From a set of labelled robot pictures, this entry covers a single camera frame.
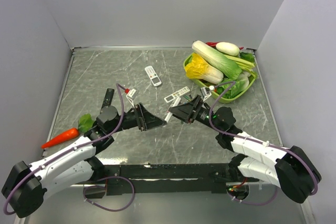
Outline green napa cabbage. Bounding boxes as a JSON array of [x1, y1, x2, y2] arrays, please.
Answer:
[[192, 40, 242, 80]]

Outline white radish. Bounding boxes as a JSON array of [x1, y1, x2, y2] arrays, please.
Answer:
[[215, 42, 240, 57]]

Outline green leaf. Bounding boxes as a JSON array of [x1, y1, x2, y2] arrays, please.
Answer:
[[78, 113, 94, 134]]

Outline orange carrot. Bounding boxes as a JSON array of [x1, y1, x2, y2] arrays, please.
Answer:
[[40, 128, 80, 149]]

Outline red chili pepper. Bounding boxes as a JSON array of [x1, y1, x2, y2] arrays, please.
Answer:
[[206, 42, 218, 47]]

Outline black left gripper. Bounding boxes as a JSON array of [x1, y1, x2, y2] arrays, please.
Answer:
[[108, 102, 166, 134]]

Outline green lettuce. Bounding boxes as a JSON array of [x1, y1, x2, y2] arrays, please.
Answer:
[[215, 73, 249, 99]]

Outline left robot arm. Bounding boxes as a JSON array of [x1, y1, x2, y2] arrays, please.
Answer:
[[1, 103, 167, 218]]

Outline small white button remote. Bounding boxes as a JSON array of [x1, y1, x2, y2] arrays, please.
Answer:
[[164, 86, 190, 103]]

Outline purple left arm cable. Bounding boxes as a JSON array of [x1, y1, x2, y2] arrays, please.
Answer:
[[2, 83, 132, 215]]

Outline green celery stalks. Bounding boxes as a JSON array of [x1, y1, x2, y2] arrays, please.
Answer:
[[225, 52, 257, 78]]

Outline green plastic tray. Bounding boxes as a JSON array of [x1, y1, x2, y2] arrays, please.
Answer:
[[183, 54, 258, 103]]

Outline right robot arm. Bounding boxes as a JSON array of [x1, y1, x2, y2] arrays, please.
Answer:
[[169, 95, 322, 204]]

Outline yellow napa cabbage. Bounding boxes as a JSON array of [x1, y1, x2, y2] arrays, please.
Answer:
[[184, 53, 224, 84]]

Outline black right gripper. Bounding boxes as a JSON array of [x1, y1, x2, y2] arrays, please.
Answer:
[[169, 94, 223, 132]]

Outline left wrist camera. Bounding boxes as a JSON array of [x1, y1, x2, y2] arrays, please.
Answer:
[[127, 88, 139, 100]]

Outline black remote control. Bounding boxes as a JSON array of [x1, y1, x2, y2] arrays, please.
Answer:
[[101, 88, 115, 109]]

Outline white remote with screen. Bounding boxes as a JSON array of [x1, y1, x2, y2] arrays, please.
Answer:
[[145, 66, 162, 87]]

